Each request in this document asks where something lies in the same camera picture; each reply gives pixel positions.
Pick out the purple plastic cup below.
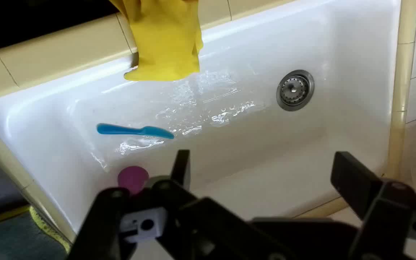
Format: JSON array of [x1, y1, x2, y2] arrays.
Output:
[[117, 166, 148, 195]]

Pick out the metal sink drain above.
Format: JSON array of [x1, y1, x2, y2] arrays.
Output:
[[276, 69, 315, 111]]

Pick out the blue plastic utensil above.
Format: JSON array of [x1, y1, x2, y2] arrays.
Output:
[[95, 122, 174, 138]]

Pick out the yellow rubber glove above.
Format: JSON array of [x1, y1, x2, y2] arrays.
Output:
[[109, 0, 203, 80]]

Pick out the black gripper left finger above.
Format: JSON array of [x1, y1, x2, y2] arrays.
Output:
[[66, 150, 286, 260]]

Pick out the white ceramic sink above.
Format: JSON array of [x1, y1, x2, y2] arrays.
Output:
[[0, 0, 400, 236]]

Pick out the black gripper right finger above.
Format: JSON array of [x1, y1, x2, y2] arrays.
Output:
[[330, 151, 416, 260]]

